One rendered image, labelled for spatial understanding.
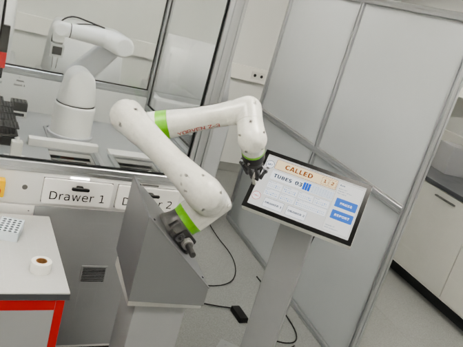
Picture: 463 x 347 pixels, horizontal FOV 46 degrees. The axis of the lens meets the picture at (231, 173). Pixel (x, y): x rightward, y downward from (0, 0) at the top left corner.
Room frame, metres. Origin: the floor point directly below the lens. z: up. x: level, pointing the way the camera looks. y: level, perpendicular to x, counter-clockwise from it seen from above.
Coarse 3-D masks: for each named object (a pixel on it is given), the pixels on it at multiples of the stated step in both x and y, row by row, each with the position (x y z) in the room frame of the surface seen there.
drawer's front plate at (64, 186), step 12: (48, 180) 2.11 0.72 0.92; (60, 180) 2.13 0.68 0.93; (72, 180) 2.16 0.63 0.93; (48, 192) 2.11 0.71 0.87; (60, 192) 2.13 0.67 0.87; (72, 192) 2.16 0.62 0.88; (84, 192) 2.18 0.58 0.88; (96, 192) 2.21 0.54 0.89; (108, 192) 2.23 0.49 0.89; (72, 204) 2.16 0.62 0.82; (84, 204) 2.19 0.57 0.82; (96, 204) 2.21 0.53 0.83; (108, 204) 2.24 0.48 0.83
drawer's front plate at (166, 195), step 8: (120, 192) 2.26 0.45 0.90; (128, 192) 2.27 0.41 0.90; (152, 192) 2.33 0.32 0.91; (160, 192) 2.34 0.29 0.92; (168, 192) 2.36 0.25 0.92; (176, 192) 2.38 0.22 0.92; (120, 200) 2.26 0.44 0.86; (160, 200) 2.35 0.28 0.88; (168, 200) 2.37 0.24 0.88; (176, 200) 2.39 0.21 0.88; (120, 208) 2.26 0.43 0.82
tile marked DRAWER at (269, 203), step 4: (264, 200) 2.37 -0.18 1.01; (268, 200) 2.37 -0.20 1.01; (272, 200) 2.38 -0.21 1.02; (264, 204) 2.36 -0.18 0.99; (268, 204) 2.36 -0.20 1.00; (272, 204) 2.36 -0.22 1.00; (276, 204) 2.36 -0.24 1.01; (280, 204) 2.36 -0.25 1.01; (284, 204) 2.36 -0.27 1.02; (272, 208) 2.35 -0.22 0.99; (276, 208) 2.35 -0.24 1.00; (280, 208) 2.35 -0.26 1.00; (280, 212) 2.34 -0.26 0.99
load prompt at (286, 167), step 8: (280, 160) 2.51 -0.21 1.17; (280, 168) 2.49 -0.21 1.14; (288, 168) 2.49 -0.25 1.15; (296, 168) 2.49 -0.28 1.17; (304, 176) 2.46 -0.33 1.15; (312, 176) 2.46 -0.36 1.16; (320, 176) 2.46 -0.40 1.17; (320, 184) 2.43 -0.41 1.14; (328, 184) 2.43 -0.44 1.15; (336, 184) 2.43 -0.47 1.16
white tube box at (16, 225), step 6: (0, 222) 1.88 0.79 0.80; (6, 222) 1.89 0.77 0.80; (12, 222) 1.91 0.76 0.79; (18, 222) 1.92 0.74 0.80; (0, 228) 1.84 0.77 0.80; (6, 228) 1.86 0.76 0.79; (12, 228) 1.86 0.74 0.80; (18, 228) 1.89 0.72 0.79; (0, 234) 1.82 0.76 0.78; (6, 234) 1.82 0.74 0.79; (12, 234) 1.83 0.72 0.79; (18, 234) 1.83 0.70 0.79; (6, 240) 1.82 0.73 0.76; (12, 240) 1.83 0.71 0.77
